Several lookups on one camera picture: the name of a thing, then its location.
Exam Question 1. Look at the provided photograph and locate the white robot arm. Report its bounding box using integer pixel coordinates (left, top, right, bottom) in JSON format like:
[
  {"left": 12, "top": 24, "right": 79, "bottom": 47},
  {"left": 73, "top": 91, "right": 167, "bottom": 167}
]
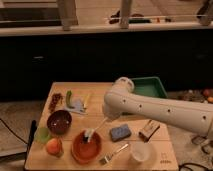
[{"left": 102, "top": 77, "right": 213, "bottom": 140}]

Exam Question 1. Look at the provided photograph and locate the orange red bowl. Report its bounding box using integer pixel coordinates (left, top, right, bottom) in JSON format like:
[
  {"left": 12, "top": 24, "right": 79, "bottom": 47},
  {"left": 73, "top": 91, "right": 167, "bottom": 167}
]
[{"left": 71, "top": 132, "right": 102, "bottom": 164}]

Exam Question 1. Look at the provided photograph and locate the dark maroon bowl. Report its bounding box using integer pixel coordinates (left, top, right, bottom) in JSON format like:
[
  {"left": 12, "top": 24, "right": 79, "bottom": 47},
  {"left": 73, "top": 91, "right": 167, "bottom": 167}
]
[{"left": 47, "top": 110, "right": 72, "bottom": 135}]

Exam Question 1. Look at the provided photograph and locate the blue sponge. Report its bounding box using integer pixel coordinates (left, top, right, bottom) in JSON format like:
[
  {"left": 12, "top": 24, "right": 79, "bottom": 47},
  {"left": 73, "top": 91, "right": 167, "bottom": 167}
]
[{"left": 110, "top": 124, "right": 131, "bottom": 142}]

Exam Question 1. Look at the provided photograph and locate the yellow banana toy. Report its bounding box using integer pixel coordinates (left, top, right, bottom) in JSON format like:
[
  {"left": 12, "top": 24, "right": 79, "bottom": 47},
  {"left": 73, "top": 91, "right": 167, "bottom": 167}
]
[{"left": 83, "top": 92, "right": 92, "bottom": 109}]

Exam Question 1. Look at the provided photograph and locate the brown wooden box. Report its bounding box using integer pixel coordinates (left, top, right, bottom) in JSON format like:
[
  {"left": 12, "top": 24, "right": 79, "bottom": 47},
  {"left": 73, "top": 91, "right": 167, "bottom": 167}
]
[{"left": 138, "top": 120, "right": 160, "bottom": 142}]

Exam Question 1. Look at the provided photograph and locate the silver fork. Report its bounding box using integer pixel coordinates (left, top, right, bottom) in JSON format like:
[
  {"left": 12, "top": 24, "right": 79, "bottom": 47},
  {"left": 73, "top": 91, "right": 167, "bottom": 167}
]
[{"left": 99, "top": 143, "right": 129, "bottom": 165}]

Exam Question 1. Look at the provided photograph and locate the green pepper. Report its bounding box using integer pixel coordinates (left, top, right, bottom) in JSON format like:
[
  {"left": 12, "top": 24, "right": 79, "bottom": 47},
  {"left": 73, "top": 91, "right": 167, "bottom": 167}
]
[{"left": 66, "top": 90, "right": 74, "bottom": 108}]

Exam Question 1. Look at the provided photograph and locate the green plastic tray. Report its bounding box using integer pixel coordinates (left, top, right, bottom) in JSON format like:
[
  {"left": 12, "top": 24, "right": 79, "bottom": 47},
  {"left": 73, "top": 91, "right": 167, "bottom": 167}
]
[{"left": 132, "top": 77, "right": 167, "bottom": 98}]

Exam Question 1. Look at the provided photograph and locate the white plastic cup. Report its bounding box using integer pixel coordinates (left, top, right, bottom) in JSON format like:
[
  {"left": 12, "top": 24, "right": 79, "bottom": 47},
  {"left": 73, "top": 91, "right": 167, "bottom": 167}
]
[{"left": 130, "top": 141, "right": 155, "bottom": 163}]

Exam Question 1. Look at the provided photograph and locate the brown dried food strip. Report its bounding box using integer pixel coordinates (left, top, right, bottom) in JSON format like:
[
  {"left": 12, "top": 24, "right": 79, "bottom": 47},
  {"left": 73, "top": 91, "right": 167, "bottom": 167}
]
[{"left": 48, "top": 93, "right": 63, "bottom": 113}]

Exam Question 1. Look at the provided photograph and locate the orange fruit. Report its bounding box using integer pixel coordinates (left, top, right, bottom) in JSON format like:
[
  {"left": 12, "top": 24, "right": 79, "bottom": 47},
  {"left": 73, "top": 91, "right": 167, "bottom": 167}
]
[{"left": 45, "top": 138, "right": 62, "bottom": 156}]

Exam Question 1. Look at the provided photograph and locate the green plastic cup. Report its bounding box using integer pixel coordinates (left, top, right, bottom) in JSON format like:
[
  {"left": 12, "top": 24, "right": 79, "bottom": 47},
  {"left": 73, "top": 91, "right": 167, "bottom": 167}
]
[{"left": 34, "top": 127, "right": 51, "bottom": 144}]

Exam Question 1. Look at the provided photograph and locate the black cable right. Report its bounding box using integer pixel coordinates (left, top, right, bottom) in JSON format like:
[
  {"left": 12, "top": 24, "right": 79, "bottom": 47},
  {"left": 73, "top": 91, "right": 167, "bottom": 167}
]
[{"left": 178, "top": 161, "right": 213, "bottom": 171}]

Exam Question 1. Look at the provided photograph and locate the black cable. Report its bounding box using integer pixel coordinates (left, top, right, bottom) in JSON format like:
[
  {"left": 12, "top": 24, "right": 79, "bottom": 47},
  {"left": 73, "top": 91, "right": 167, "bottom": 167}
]
[
  {"left": 0, "top": 117, "right": 30, "bottom": 146},
  {"left": 178, "top": 161, "right": 213, "bottom": 171}
]

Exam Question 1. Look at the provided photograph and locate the black cable left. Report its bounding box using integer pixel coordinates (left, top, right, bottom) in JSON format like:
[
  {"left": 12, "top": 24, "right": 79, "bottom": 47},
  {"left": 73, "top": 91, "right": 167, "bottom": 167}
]
[{"left": 0, "top": 117, "right": 30, "bottom": 146}]

